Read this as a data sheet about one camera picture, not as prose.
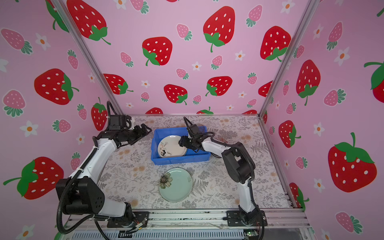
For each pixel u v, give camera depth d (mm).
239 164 534
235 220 731
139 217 745
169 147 1007
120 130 636
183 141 860
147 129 785
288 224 735
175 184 854
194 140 760
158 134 1028
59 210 354
